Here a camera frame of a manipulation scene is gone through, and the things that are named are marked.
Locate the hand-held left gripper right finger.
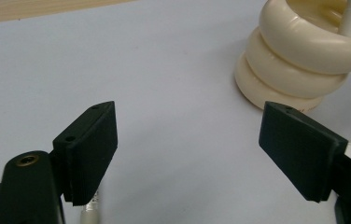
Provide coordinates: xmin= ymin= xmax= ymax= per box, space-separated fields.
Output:
xmin=258 ymin=101 xmax=349 ymax=203

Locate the light wooden table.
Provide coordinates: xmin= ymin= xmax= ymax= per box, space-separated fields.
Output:
xmin=0 ymin=0 xmax=137 ymax=26

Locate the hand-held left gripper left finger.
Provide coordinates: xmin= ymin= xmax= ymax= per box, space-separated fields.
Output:
xmin=52 ymin=100 xmax=119 ymax=207

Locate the clear pen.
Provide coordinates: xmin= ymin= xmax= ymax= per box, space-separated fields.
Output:
xmin=79 ymin=189 xmax=102 ymax=224

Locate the cream ringed pen holder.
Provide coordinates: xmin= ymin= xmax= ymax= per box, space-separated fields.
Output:
xmin=233 ymin=0 xmax=351 ymax=112

